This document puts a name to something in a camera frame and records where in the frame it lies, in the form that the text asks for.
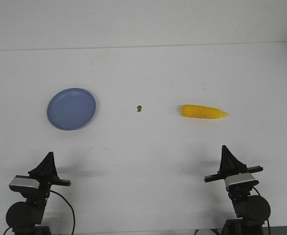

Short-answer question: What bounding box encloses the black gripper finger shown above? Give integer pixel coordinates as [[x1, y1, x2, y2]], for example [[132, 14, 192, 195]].
[[228, 149, 247, 173], [28, 152, 51, 177], [219, 145, 229, 174], [49, 152, 59, 179]]

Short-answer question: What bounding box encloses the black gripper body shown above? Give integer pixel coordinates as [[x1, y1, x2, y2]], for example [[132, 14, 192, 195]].
[[204, 166, 263, 193], [15, 175, 71, 196]]

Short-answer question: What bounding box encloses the blue round plate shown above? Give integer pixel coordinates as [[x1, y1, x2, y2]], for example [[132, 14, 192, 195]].
[[46, 88, 97, 131]]

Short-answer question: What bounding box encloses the yellow corn cob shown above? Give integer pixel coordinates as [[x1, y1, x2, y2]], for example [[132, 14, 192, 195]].
[[180, 105, 228, 119]]

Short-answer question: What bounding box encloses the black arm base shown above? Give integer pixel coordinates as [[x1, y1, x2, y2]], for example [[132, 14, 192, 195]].
[[221, 219, 264, 235], [3, 226, 52, 235]]

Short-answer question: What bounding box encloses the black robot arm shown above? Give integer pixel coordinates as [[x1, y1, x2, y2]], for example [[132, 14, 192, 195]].
[[204, 145, 271, 223], [6, 152, 71, 229]]

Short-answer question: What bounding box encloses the small brown chip mark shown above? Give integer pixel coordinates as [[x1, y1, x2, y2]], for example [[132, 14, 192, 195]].
[[137, 105, 142, 112]]

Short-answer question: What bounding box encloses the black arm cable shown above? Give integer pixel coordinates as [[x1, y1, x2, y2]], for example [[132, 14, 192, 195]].
[[252, 187, 272, 235], [49, 189, 76, 235]]

